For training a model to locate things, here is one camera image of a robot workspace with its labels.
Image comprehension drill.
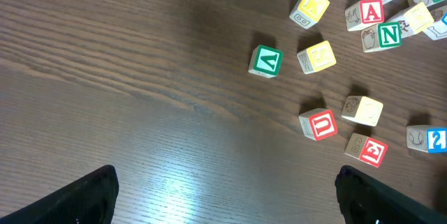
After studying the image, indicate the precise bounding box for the green V letter block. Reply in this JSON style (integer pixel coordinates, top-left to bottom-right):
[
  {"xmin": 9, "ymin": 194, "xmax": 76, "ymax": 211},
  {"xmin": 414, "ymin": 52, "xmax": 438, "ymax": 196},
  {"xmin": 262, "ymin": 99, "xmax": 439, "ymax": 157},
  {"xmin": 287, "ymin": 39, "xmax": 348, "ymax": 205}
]
[{"xmin": 248, "ymin": 45, "xmax": 284, "ymax": 78}]

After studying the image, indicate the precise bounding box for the yellow block near P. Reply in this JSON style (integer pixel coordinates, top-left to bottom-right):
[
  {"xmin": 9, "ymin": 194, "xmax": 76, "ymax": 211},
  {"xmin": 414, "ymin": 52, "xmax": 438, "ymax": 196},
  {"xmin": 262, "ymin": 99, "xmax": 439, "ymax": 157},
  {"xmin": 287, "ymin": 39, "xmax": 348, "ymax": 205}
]
[{"xmin": 387, "ymin": 3, "xmax": 434, "ymax": 38}]

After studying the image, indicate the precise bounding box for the blue 2 number block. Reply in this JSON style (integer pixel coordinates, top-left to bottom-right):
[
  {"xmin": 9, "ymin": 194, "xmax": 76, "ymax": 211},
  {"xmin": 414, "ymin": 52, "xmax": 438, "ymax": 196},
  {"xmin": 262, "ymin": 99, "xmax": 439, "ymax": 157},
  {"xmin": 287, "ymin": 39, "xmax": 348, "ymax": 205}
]
[{"xmin": 406, "ymin": 125, "xmax": 446, "ymax": 154}]

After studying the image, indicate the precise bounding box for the yellow C letter block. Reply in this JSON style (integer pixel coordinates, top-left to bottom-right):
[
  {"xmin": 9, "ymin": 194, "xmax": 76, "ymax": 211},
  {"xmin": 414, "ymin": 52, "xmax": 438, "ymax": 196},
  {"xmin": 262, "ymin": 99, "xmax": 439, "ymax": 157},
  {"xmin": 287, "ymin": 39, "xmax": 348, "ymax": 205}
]
[{"xmin": 341, "ymin": 96, "xmax": 383, "ymax": 126}]

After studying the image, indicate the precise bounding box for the red U block lower left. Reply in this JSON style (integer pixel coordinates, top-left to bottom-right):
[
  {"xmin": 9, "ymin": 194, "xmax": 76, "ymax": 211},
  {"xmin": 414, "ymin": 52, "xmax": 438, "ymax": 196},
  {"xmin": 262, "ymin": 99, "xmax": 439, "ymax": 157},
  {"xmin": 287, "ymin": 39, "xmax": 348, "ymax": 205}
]
[{"xmin": 298, "ymin": 108, "xmax": 338, "ymax": 141}]

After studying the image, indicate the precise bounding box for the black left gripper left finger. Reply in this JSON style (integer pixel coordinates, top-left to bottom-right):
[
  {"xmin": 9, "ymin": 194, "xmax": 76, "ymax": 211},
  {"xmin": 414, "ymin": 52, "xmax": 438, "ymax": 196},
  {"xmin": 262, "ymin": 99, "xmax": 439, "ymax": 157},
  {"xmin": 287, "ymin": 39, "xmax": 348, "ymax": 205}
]
[{"xmin": 1, "ymin": 165, "xmax": 119, "ymax": 224}]

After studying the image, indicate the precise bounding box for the green N letter block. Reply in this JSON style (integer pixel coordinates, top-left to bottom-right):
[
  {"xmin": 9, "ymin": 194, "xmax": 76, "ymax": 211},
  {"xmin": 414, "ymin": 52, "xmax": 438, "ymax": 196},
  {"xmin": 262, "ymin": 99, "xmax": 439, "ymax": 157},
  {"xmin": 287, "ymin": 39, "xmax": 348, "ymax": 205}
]
[{"xmin": 360, "ymin": 22, "xmax": 402, "ymax": 53}]

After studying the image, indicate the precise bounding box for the yellow far left block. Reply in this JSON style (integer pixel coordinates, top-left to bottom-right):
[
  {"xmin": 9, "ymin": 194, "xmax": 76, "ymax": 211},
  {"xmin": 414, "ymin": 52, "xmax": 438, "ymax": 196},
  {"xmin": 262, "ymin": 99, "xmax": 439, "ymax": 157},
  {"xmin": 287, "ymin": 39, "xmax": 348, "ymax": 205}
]
[{"xmin": 289, "ymin": 0, "xmax": 330, "ymax": 29}]

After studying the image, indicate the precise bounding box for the blue P letter block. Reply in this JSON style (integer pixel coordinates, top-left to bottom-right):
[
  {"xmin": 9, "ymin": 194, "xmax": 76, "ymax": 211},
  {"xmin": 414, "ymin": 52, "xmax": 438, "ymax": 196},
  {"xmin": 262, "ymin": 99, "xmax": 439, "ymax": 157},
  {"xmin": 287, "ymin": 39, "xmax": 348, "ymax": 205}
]
[{"xmin": 423, "ymin": 6, "xmax": 446, "ymax": 40}]

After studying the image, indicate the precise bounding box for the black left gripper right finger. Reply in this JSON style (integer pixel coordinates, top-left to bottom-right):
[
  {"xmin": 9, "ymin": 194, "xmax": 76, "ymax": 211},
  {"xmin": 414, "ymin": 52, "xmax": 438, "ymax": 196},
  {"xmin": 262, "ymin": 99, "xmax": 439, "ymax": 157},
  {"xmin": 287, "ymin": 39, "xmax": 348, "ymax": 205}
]
[{"xmin": 335, "ymin": 165, "xmax": 446, "ymax": 224}]

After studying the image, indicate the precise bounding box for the red E letter block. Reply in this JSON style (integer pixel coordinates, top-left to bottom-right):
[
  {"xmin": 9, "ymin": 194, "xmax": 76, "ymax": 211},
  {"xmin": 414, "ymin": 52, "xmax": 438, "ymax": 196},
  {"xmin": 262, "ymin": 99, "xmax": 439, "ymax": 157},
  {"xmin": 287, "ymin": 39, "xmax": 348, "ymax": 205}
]
[{"xmin": 344, "ymin": 133, "xmax": 388, "ymax": 167}]

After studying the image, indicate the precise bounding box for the yellow S letter block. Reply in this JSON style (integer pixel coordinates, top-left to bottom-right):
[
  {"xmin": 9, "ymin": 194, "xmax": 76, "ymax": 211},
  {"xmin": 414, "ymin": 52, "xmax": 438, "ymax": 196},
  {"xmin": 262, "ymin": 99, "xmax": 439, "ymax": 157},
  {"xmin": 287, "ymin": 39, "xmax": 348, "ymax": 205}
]
[{"xmin": 297, "ymin": 40, "xmax": 337, "ymax": 75}]

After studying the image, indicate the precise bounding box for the red A letter block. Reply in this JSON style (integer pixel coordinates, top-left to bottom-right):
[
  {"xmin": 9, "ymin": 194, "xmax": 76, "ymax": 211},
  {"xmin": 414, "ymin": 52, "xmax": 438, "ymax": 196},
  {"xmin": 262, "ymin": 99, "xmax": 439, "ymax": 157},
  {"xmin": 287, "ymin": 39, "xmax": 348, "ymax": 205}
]
[{"xmin": 345, "ymin": 0, "xmax": 385, "ymax": 31}]

